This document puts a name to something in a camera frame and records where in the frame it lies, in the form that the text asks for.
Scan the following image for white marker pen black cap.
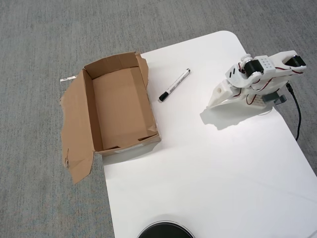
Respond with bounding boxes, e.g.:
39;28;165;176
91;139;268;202
158;68;191;103

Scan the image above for grey table clamp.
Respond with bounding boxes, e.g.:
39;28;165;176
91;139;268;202
263;93;287;106

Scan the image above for black power cable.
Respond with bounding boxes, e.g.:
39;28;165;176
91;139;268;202
286;83;302;141

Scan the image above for white gripper with motor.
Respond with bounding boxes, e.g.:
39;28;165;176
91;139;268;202
207;79;245;109

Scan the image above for open brown cardboard box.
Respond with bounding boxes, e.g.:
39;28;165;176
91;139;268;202
59;51;162;185

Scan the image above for black round disc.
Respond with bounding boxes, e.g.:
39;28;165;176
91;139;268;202
137;215;198;238

